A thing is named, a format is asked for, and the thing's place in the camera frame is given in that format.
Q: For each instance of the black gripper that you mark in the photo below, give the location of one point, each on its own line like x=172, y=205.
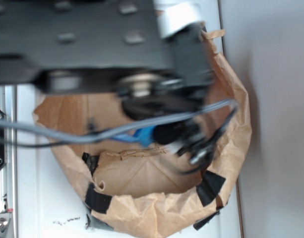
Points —
x=188, y=137

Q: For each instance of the blue sponge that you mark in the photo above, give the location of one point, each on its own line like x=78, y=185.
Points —
x=143, y=137

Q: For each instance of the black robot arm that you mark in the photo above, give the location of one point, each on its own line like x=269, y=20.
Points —
x=155, y=63

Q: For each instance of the brown paper bag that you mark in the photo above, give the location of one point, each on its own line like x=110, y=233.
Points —
x=135, y=190

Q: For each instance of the aluminium frame rail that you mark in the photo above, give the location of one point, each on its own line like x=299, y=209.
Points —
x=8, y=174

